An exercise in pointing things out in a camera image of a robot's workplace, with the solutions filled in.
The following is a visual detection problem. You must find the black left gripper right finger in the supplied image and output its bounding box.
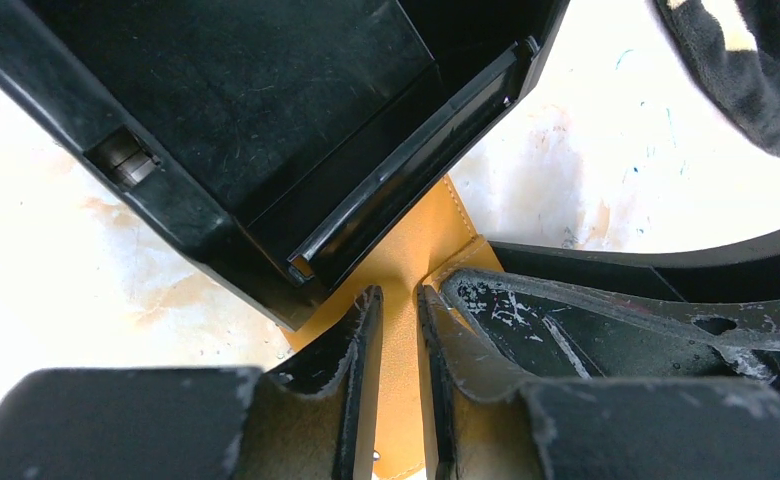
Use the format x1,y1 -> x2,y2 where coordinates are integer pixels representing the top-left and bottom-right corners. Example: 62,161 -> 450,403
417,287 -> 780,479

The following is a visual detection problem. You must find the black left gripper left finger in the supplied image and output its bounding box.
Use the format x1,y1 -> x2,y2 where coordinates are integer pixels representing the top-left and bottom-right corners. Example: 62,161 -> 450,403
0,286 -> 383,479

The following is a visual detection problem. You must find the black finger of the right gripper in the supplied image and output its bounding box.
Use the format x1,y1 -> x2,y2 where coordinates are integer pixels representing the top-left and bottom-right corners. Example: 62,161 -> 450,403
491,230 -> 780,303
440,269 -> 780,393

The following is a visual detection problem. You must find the black plastic card box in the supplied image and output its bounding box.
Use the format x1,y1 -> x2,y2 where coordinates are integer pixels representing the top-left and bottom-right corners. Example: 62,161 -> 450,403
0,1 -> 567,331

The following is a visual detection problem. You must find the black flower-pattern blanket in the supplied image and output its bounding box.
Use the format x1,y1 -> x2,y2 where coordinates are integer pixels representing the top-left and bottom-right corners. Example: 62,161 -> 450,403
654,1 -> 780,157

